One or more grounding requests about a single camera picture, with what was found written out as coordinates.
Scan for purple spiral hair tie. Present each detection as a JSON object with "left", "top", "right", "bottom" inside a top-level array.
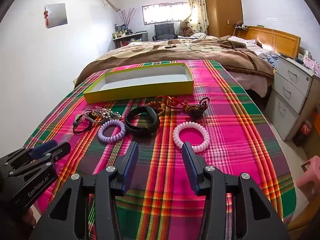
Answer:
[{"left": 98, "top": 119, "right": 126, "bottom": 144}]

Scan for gold bell black hair tie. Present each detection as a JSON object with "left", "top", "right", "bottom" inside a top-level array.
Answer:
[{"left": 86, "top": 110, "right": 102, "bottom": 121}]

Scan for cluttered shelf desk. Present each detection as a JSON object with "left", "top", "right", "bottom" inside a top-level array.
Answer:
[{"left": 112, "top": 31, "right": 148, "bottom": 49}]

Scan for pink spiral hair tie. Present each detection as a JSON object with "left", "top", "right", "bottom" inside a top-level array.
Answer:
[{"left": 173, "top": 121, "right": 211, "bottom": 153}]

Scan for person's left hand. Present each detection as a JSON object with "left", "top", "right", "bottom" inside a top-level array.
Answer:
[{"left": 22, "top": 207, "right": 38, "bottom": 230}]

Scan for window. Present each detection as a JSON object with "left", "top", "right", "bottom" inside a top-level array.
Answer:
[{"left": 142, "top": 2, "right": 189, "bottom": 26}]

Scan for bed with brown blanket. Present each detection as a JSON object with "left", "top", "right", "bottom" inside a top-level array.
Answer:
[{"left": 74, "top": 35, "right": 275, "bottom": 88}]

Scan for cola bottle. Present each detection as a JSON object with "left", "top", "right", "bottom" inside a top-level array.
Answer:
[{"left": 293, "top": 120, "right": 313, "bottom": 147}]

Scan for brown teddy bear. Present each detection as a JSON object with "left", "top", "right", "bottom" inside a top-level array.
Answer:
[{"left": 177, "top": 21, "right": 194, "bottom": 38}]

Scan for black smart band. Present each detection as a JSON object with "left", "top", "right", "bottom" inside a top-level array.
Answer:
[{"left": 124, "top": 105, "right": 161, "bottom": 137}]

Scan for wooden headboard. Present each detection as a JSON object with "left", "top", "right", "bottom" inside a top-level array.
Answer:
[{"left": 237, "top": 25, "right": 301, "bottom": 58}]

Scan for red tassel ornament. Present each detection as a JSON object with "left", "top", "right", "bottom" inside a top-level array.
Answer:
[{"left": 43, "top": 5, "right": 50, "bottom": 27}]

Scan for grey hair tie with charm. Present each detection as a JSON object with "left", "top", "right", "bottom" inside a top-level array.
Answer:
[{"left": 83, "top": 106, "right": 123, "bottom": 125}]

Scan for dark beaded bracelet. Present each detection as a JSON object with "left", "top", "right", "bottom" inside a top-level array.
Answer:
[{"left": 184, "top": 97, "right": 211, "bottom": 119}]

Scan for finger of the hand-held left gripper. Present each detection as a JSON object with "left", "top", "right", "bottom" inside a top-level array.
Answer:
[
  {"left": 9, "top": 142, "right": 72, "bottom": 179},
  {"left": 5, "top": 140, "right": 58, "bottom": 167}
]

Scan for vase of dry branches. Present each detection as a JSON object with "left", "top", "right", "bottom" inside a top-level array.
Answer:
[{"left": 118, "top": 8, "right": 137, "bottom": 31}]

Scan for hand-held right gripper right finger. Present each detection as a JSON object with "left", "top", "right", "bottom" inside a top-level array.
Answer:
[{"left": 181, "top": 141, "right": 291, "bottom": 240}]

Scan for silver wall panel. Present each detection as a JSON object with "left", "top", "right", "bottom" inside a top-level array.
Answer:
[{"left": 46, "top": 3, "right": 69, "bottom": 29}]

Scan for wooden wardrobe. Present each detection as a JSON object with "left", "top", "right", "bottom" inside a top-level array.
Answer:
[{"left": 202, "top": 0, "right": 244, "bottom": 38}]

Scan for dotted curtain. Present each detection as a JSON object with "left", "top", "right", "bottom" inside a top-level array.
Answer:
[{"left": 186, "top": 0, "right": 209, "bottom": 34}]

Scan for yellow cable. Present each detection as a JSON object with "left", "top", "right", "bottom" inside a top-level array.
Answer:
[{"left": 271, "top": 28, "right": 278, "bottom": 53}]

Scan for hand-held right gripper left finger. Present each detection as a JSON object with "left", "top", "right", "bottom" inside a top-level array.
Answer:
[{"left": 35, "top": 141, "right": 139, "bottom": 240}]

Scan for blue crumpled clothes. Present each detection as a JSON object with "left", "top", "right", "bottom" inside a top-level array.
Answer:
[{"left": 260, "top": 54, "right": 279, "bottom": 68}]

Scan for yellow-green shallow box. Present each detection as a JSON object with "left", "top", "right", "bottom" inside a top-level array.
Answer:
[{"left": 83, "top": 63, "right": 194, "bottom": 104}]

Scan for pink green plaid cloth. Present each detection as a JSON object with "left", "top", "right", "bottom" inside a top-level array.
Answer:
[{"left": 25, "top": 60, "right": 297, "bottom": 240}]

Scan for red braided bracelet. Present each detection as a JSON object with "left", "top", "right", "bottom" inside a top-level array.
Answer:
[{"left": 155, "top": 95, "right": 190, "bottom": 111}]

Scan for grey drawer nightstand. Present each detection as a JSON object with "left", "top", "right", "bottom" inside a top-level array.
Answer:
[{"left": 264, "top": 55, "right": 313, "bottom": 142}]

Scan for orange gold braided bracelet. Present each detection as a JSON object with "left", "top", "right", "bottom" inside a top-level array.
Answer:
[{"left": 145, "top": 101, "right": 165, "bottom": 117}]

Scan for grey armchair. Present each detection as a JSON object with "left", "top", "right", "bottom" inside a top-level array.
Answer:
[{"left": 152, "top": 23, "right": 177, "bottom": 41}]

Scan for pink plastic stool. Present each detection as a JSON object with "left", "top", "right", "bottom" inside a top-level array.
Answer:
[{"left": 296, "top": 155, "right": 320, "bottom": 196}]

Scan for black beaded hair tie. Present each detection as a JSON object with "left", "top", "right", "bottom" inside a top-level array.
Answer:
[{"left": 72, "top": 113, "right": 94, "bottom": 135}]

